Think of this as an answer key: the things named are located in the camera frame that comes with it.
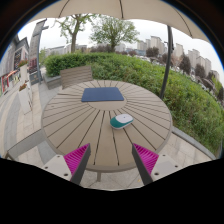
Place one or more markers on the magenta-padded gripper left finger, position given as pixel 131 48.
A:
pixel 76 160

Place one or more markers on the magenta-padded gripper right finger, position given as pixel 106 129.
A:
pixel 146 159

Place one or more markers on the white and teal computer mouse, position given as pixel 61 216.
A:
pixel 121 121

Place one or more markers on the dark blue mouse pad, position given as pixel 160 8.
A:
pixel 102 94

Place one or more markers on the grey metal chair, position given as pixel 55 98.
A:
pixel 25 144

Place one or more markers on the green hedge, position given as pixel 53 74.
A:
pixel 173 90

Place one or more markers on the white planter with flowers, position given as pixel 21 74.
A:
pixel 23 70
pixel 24 98

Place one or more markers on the slatted wooden chair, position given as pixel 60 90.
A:
pixel 76 76

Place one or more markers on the dark curved umbrella pole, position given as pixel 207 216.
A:
pixel 167 60

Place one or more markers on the far apartment buildings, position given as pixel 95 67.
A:
pixel 198 61

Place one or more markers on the grey shop building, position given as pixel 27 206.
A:
pixel 15 56

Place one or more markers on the tall grey sign pillar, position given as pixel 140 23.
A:
pixel 34 46

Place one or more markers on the tall bare-trunk tree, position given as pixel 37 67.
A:
pixel 74 35

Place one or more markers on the round leafy tree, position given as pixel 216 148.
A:
pixel 113 31

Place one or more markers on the beige patio umbrella canopy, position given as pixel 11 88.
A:
pixel 113 8

